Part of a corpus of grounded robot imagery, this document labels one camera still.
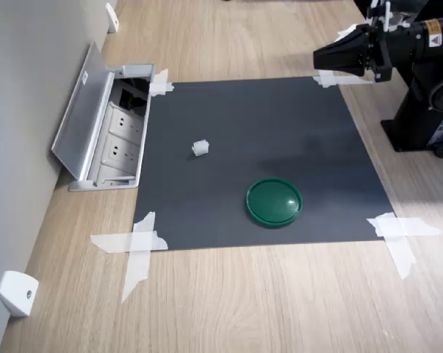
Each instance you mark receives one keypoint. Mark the small white plastic terminal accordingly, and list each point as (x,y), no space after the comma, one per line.
(200,148)

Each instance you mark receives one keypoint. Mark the round green lid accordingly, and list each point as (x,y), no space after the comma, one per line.
(272,202)

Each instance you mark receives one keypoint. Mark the white tape strip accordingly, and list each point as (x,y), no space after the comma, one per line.
(161,75)
(408,227)
(114,242)
(401,253)
(348,81)
(161,89)
(136,272)
(327,78)

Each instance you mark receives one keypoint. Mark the dark grey mat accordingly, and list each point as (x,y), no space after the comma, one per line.
(243,125)

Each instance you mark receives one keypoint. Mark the white power socket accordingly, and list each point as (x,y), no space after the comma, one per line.
(119,150)
(125,122)

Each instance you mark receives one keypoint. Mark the white stand bracket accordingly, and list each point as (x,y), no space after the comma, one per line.
(348,31)

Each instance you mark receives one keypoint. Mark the small white corner bracket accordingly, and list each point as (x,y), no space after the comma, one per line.
(17,294)
(111,17)

